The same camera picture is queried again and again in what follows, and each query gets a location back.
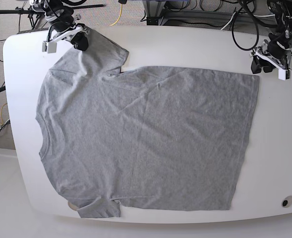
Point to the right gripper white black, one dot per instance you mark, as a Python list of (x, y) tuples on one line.
[(67, 29)]

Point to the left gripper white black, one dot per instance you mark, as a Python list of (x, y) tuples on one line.
[(270, 56)]

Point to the grey T-shirt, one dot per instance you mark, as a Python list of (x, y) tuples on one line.
[(156, 137)]

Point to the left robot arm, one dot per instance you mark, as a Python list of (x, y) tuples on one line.
[(282, 9)]

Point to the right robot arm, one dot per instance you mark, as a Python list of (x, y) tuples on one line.
[(63, 26)]

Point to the black tripod stand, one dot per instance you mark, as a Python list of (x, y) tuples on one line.
[(12, 11)]

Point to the round table grommet hole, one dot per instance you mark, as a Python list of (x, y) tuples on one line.
[(287, 202)]

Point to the tan round table grommet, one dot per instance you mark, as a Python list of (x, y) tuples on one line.
[(72, 207)]

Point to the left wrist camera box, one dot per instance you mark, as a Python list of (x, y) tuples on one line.
[(287, 74)]

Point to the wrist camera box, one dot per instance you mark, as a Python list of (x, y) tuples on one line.
[(287, 74), (49, 47)]

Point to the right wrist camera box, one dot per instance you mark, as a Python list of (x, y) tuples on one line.
[(49, 47)]

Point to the aluminium frame stand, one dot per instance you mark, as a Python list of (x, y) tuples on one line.
[(213, 14)]

